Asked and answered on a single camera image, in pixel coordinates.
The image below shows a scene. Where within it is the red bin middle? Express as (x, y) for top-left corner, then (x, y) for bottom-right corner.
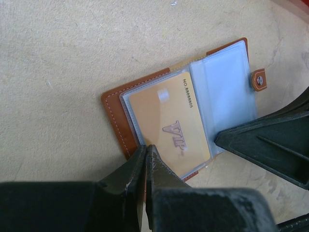
(277, 0), (309, 15)

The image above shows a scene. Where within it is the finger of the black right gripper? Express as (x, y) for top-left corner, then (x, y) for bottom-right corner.
(215, 89), (309, 189)

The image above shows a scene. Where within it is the gold VIP credit card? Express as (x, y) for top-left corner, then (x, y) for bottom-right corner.
(126, 71), (211, 177)

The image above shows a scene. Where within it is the brown leather card holder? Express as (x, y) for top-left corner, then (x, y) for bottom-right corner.
(101, 37), (267, 180)

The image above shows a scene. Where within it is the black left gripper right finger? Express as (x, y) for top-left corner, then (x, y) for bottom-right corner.
(146, 145), (278, 232)

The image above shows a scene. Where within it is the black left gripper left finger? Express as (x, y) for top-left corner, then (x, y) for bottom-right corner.
(0, 146), (147, 232)

